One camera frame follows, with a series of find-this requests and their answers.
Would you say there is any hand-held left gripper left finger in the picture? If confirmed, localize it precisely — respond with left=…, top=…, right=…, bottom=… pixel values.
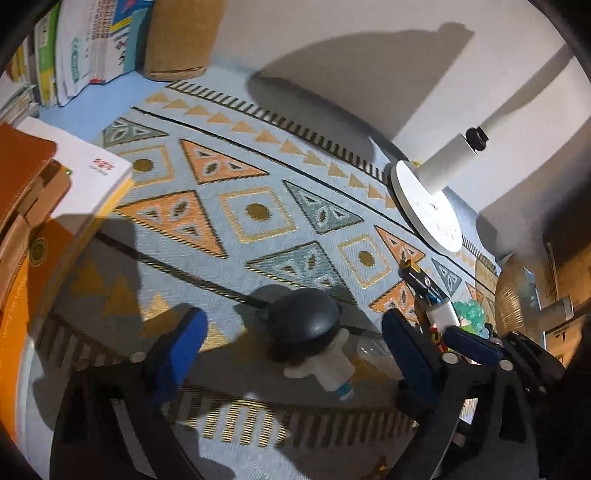
left=51, top=307, right=209, bottom=480

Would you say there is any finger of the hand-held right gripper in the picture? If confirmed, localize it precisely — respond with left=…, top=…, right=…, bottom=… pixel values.
left=444, top=324, right=566, bottom=398

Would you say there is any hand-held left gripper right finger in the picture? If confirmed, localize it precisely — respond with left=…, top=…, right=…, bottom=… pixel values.
left=382, top=308, right=541, bottom=480

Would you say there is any white charger cube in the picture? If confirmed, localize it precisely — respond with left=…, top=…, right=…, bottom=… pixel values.
left=425, top=299, right=460, bottom=330

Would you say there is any clear bag with green item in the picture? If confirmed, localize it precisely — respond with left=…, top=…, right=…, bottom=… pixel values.
left=452, top=299, right=490, bottom=337

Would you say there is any clear plastic wrapper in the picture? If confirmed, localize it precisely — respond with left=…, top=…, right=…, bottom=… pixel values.
left=355, top=335, right=404, bottom=381

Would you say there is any small gold grille fan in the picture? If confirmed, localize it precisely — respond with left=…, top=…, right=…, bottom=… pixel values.
left=494, top=254, right=575, bottom=352

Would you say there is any white plastic piece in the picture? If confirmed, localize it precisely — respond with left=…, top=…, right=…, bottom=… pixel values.
left=283, top=330, right=356, bottom=401

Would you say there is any black and blue marker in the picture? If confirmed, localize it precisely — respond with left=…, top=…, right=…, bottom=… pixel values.
left=399, top=259, right=448, bottom=308

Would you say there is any black dome object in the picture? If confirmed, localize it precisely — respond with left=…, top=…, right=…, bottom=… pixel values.
left=255, top=285, right=342, bottom=365

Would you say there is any dark wooden cabinet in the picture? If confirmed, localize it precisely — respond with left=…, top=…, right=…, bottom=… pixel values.
left=545, top=231, right=591, bottom=324

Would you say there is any white desk lamp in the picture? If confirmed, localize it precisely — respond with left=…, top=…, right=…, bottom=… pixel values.
left=390, top=44, right=575, bottom=253

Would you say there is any patterned blue table mat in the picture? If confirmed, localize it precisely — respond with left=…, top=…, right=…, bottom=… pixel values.
left=28, top=80, right=502, bottom=480

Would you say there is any brown leather notebook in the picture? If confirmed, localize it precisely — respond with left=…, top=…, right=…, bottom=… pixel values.
left=0, top=122, right=57, bottom=232

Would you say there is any woven brown pen holder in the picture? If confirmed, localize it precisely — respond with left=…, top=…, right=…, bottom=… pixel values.
left=143, top=0, right=227, bottom=83

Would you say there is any row of standing books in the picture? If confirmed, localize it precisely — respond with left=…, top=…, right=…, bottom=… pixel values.
left=0, top=0, right=155, bottom=121

